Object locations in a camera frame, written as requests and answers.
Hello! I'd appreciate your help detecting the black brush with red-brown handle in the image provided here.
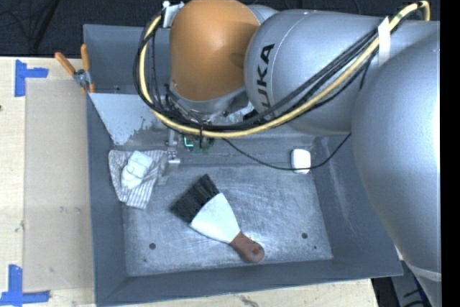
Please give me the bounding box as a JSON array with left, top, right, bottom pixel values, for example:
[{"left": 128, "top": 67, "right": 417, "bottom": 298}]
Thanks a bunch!
[{"left": 169, "top": 173, "right": 266, "bottom": 264}]

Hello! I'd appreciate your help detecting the white striped cloth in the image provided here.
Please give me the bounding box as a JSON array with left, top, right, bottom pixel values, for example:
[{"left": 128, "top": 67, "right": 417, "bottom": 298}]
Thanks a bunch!
[{"left": 108, "top": 149, "right": 168, "bottom": 211}]

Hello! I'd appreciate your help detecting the white lumpy object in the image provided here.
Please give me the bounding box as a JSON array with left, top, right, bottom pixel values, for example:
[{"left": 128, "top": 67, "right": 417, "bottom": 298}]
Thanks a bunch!
[{"left": 121, "top": 150, "right": 155, "bottom": 191}]

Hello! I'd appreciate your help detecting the pale cardboard board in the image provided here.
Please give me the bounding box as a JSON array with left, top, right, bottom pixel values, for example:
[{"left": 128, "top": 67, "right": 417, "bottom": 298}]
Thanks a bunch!
[{"left": 22, "top": 78, "right": 96, "bottom": 294}]

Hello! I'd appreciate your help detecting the grey metal bin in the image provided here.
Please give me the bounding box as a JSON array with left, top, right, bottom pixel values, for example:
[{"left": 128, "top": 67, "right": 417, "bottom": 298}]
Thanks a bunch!
[{"left": 82, "top": 23, "right": 404, "bottom": 307}]

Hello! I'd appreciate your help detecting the white rounded block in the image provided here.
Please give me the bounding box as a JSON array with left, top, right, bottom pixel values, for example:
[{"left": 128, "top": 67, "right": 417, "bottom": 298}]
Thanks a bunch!
[{"left": 290, "top": 148, "right": 312, "bottom": 175}]

